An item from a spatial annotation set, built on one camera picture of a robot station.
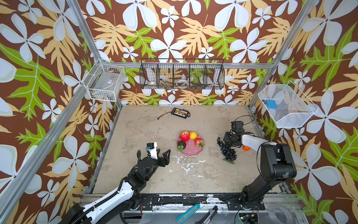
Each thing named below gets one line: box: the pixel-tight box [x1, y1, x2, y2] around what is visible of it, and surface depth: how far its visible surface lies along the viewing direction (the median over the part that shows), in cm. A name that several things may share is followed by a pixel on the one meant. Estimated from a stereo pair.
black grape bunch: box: [217, 137, 237, 165], surface depth 91 cm
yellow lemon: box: [189, 131, 198, 140], surface depth 98 cm
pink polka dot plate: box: [177, 133, 204, 156], surface depth 95 cm
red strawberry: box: [194, 137, 205, 148], surface depth 95 cm
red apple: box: [179, 130, 190, 143], surface depth 97 cm
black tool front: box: [195, 205, 219, 224], surface depth 71 cm
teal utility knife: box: [175, 203, 201, 224], surface depth 72 cm
